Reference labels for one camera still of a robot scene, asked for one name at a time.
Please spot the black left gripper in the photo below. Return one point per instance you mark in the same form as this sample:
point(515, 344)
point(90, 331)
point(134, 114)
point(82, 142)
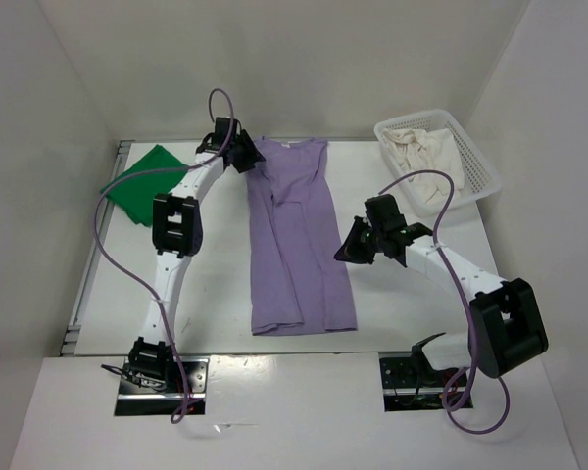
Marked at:
point(253, 155)

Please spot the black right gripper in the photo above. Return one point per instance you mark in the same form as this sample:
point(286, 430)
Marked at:
point(350, 250)

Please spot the lavender t shirt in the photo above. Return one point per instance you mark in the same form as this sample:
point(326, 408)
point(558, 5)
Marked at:
point(297, 286)

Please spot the green t shirt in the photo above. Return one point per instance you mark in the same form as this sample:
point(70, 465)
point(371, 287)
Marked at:
point(135, 196)

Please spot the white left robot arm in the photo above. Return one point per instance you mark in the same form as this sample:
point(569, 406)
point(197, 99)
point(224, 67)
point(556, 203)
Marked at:
point(177, 235)

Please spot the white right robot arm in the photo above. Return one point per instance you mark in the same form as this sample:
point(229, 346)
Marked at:
point(505, 327)

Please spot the cream t shirt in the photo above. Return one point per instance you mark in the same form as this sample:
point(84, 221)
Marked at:
point(417, 149)

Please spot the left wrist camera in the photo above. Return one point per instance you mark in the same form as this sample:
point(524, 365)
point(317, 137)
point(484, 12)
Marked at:
point(225, 130)

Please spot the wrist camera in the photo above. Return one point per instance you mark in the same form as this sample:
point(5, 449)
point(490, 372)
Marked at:
point(383, 213)
point(225, 130)

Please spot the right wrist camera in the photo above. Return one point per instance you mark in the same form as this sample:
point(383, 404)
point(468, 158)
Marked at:
point(383, 213)

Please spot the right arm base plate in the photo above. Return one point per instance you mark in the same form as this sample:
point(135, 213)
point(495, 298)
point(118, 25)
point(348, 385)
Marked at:
point(405, 389)

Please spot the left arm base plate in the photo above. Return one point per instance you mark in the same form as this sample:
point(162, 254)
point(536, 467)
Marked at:
point(144, 395)

